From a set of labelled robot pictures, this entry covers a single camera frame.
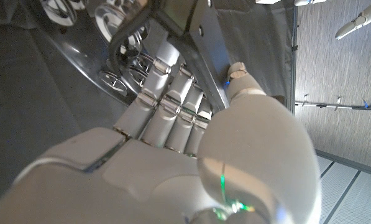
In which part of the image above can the black backdrop curtain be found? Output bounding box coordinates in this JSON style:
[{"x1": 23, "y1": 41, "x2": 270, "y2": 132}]
[{"x1": 0, "y1": 0, "x2": 298, "y2": 212}]

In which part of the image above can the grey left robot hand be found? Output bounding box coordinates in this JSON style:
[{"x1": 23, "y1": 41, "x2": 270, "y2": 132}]
[{"x1": 335, "y1": 0, "x2": 371, "y2": 40}]

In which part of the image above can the thin grey wall rod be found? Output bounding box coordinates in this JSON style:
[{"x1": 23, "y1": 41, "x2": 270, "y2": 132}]
[{"x1": 295, "y1": 96, "x2": 371, "y2": 111}]

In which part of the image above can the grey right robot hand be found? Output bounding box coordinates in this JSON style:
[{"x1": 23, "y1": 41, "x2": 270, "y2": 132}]
[{"x1": 0, "y1": 35, "x2": 323, "y2": 224}]

